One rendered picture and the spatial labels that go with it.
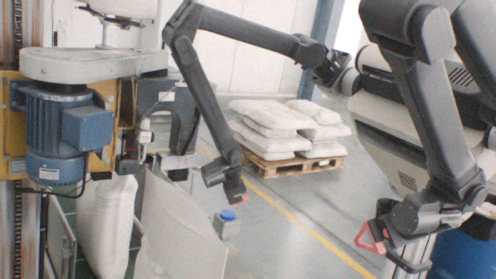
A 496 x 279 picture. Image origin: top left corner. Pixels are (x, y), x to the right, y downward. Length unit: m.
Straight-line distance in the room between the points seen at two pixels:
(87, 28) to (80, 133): 3.11
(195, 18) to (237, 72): 5.47
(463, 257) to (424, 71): 2.58
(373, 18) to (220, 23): 0.58
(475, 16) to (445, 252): 2.62
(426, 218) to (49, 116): 0.86
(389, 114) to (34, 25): 0.98
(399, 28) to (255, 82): 6.23
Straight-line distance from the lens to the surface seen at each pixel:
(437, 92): 0.63
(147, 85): 1.36
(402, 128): 1.11
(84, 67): 1.07
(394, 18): 0.53
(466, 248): 3.09
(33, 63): 1.08
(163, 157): 1.47
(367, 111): 1.19
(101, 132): 1.09
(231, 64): 6.39
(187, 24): 1.02
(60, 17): 4.06
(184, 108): 1.44
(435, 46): 0.54
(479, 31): 0.65
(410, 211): 0.78
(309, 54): 1.19
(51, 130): 1.13
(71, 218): 2.44
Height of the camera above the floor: 1.62
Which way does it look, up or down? 18 degrees down
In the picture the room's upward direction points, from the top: 10 degrees clockwise
